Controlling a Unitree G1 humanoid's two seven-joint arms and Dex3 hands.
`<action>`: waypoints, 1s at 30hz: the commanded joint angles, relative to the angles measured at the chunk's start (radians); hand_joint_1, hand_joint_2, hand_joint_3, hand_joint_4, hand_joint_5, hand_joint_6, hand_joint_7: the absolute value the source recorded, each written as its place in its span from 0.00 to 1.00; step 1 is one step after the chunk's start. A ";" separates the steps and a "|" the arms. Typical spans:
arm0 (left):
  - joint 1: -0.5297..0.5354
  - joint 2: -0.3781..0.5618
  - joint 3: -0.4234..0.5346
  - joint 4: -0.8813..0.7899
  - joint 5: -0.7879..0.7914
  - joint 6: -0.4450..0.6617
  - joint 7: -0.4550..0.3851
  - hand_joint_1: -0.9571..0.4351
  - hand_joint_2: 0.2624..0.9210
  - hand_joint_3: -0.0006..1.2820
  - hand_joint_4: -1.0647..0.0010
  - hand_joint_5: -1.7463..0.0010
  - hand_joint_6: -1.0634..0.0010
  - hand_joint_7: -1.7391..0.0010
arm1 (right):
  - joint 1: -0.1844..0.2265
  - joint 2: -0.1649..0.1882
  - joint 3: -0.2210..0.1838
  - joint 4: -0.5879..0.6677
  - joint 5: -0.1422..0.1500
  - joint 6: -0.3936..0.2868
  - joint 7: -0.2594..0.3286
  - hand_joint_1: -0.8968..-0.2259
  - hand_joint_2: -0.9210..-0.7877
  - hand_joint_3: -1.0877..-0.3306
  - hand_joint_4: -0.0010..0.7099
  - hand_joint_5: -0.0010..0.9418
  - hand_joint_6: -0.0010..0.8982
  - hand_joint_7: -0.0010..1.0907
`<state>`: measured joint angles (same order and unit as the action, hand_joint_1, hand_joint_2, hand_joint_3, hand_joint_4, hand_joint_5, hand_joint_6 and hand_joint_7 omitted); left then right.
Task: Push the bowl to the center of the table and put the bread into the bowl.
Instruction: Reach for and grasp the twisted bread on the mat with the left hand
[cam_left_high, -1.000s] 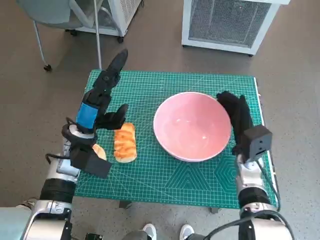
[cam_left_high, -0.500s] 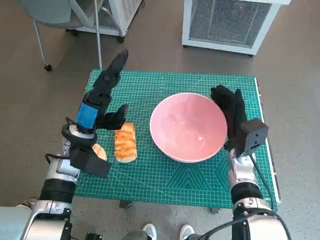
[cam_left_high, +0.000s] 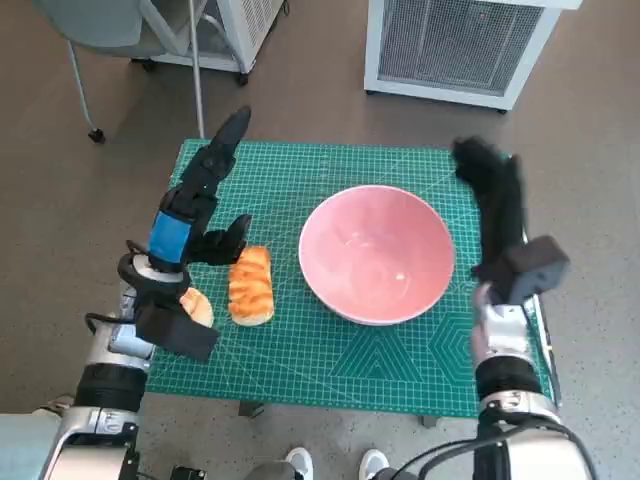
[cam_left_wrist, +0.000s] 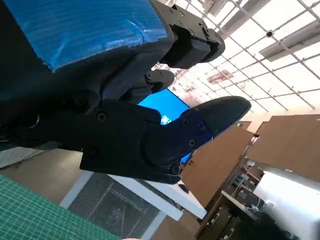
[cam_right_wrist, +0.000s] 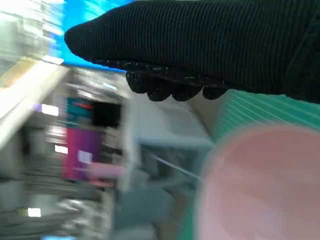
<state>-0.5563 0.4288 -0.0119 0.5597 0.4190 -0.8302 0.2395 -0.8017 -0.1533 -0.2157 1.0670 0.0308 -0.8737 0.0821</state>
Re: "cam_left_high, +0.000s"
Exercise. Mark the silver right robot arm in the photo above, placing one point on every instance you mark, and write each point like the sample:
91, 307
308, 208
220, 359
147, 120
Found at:
505, 375

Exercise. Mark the white cabinet with mesh panel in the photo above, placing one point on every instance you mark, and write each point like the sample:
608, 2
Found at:
450, 45

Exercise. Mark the green cutting mat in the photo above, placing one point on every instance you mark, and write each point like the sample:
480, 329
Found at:
280, 360

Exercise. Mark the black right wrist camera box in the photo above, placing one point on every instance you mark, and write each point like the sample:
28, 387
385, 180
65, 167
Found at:
537, 267

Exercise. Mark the black box device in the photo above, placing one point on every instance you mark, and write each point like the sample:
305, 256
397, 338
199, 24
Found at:
189, 473

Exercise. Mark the white shoe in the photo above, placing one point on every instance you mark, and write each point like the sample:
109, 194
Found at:
374, 462
300, 462

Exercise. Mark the round toy bread bun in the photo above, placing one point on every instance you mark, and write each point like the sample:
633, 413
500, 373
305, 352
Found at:
200, 307

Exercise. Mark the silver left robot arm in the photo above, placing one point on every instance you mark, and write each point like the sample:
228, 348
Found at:
110, 380

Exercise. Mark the black gloved right hand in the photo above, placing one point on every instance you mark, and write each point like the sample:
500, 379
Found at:
502, 210

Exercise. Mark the black left hand blue tape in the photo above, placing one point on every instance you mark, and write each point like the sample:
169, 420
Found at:
170, 237

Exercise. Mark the grey chair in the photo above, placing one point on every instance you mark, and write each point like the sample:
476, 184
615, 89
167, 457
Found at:
100, 25

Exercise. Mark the person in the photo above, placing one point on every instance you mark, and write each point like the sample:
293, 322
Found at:
20, 440

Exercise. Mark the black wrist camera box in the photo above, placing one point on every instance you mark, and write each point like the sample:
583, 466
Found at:
175, 335
537, 267

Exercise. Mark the metal pole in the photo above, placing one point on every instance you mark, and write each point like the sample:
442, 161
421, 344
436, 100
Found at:
196, 75

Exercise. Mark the white cabinet on casters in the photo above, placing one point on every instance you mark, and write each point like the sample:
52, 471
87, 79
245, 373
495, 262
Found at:
250, 30

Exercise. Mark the long orange toy bread loaf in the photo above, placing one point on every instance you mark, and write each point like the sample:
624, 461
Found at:
250, 290

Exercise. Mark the dark grey rounded object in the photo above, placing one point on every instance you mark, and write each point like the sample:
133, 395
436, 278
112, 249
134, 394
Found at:
272, 472

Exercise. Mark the pink bowl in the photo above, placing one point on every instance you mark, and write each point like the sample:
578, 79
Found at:
375, 250

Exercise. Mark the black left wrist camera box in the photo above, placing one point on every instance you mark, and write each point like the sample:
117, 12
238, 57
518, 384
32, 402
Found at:
175, 335

